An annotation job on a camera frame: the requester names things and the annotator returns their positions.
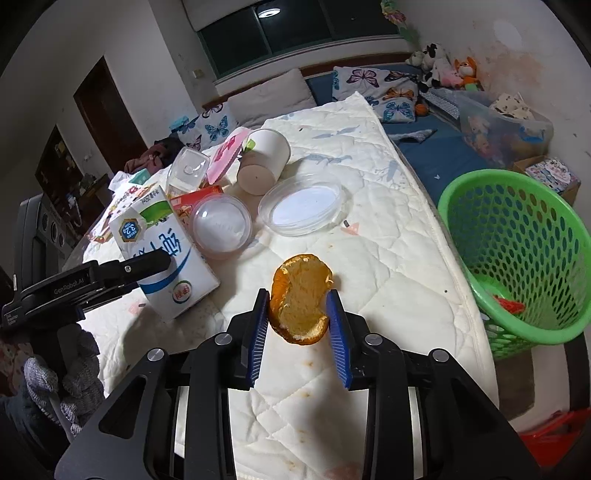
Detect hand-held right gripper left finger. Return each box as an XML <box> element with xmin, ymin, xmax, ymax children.
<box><xmin>54</xmin><ymin>288</ymin><xmax>271</xmax><ymax>480</ymax></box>

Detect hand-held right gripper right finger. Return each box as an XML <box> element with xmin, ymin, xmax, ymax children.
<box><xmin>324</xmin><ymin>290</ymin><xmax>541</xmax><ymax>480</ymax></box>

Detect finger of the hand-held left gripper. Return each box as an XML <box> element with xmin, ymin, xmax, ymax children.
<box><xmin>85</xmin><ymin>251</ymin><xmax>173</xmax><ymax>309</ymax></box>

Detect white green milk carton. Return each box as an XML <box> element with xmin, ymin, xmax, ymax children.
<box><xmin>108</xmin><ymin>185</ymin><xmax>221</xmax><ymax>321</ymax></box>

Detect orange peel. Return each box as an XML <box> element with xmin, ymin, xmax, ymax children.
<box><xmin>269</xmin><ymin>253</ymin><xmax>334</xmax><ymax>345</ymax></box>

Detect pink packet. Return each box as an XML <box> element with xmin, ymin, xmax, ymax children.
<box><xmin>205</xmin><ymin>127</ymin><xmax>252</xmax><ymax>185</ymax></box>

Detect large clear plastic lid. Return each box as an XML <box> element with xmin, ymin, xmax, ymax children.
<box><xmin>257</xmin><ymin>172</ymin><xmax>343</xmax><ymax>237</ymax></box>

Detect green plastic basket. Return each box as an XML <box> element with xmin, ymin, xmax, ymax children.
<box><xmin>437</xmin><ymin>169</ymin><xmax>591</xmax><ymax>361</ymax></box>

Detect person's left hand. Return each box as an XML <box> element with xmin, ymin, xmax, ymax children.
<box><xmin>23</xmin><ymin>330</ymin><xmax>105</xmax><ymax>428</ymax></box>

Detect black plastic chair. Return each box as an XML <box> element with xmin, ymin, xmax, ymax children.
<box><xmin>13</xmin><ymin>193</ymin><xmax>70</xmax><ymax>289</ymax></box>

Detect pile of colourful wrappers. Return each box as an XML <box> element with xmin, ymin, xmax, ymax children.
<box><xmin>85</xmin><ymin>170</ymin><xmax>160</xmax><ymax>243</ymax></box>

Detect red snack box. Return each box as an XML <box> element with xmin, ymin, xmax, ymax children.
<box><xmin>168</xmin><ymin>185</ymin><xmax>223</xmax><ymax>229</ymax></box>

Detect small round clear container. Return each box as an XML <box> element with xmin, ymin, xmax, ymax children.
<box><xmin>191</xmin><ymin>194</ymin><xmax>253</xmax><ymax>260</ymax></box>

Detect clear plastic box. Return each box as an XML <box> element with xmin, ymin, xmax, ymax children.
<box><xmin>165</xmin><ymin>147</ymin><xmax>211</xmax><ymax>193</ymax></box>

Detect dark cloth heap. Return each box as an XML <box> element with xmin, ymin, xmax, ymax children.
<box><xmin>124</xmin><ymin>138</ymin><xmax>185</xmax><ymax>174</ymax></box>

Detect dark wooden cabinet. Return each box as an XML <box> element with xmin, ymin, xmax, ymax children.
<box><xmin>34</xmin><ymin>124</ymin><xmax>114</xmax><ymax>220</ymax></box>

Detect brown wooden door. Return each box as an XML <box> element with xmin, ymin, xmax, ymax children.
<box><xmin>74</xmin><ymin>56</ymin><xmax>149</xmax><ymax>172</ymax></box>

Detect small butterfly print pillow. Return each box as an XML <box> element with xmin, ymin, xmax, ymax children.
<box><xmin>177</xmin><ymin>102</ymin><xmax>239</xmax><ymax>151</ymax></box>

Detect white paper cup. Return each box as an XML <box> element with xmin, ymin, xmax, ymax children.
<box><xmin>237</xmin><ymin>128</ymin><xmax>291</xmax><ymax>195</ymax></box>

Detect blue bed sheet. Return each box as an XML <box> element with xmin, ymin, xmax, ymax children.
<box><xmin>305</xmin><ymin>64</ymin><xmax>506</xmax><ymax>208</ymax></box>

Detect plain white pillow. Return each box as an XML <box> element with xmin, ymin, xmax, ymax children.
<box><xmin>226</xmin><ymin>68</ymin><xmax>317</xmax><ymax>130</ymax></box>

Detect grey cloth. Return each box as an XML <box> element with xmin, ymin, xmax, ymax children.
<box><xmin>385</xmin><ymin>128</ymin><xmax>438</xmax><ymax>145</ymax></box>

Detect red plastic stool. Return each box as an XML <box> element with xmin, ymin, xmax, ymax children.
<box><xmin>517</xmin><ymin>408</ymin><xmax>591</xmax><ymax>469</ymax></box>

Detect large butterfly print pillow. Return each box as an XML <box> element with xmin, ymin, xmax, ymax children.
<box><xmin>331</xmin><ymin>65</ymin><xmax>422</xmax><ymax>124</ymax></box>

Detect cardboard box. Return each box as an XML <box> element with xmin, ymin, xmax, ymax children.
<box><xmin>512</xmin><ymin>156</ymin><xmax>581</xmax><ymax>206</ymax></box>

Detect clear storage box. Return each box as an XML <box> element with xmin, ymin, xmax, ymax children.
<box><xmin>455</xmin><ymin>89</ymin><xmax>555</xmax><ymax>169</ymax></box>

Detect dark window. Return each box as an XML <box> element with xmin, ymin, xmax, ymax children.
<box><xmin>196</xmin><ymin>0</ymin><xmax>409</xmax><ymax>85</ymax></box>

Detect pink plush toy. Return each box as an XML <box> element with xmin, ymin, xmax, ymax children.
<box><xmin>438</xmin><ymin>65</ymin><xmax>465</xmax><ymax>88</ymax></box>

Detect black white cow plush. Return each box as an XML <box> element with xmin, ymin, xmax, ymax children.
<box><xmin>418</xmin><ymin>43</ymin><xmax>455</xmax><ymax>88</ymax></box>

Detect orange fox plush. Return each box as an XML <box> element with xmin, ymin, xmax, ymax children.
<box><xmin>454</xmin><ymin>56</ymin><xmax>481</xmax><ymax>88</ymax></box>

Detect paper flower wall decoration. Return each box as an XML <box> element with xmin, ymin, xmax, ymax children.
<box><xmin>379</xmin><ymin>0</ymin><xmax>422</xmax><ymax>44</ymax></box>

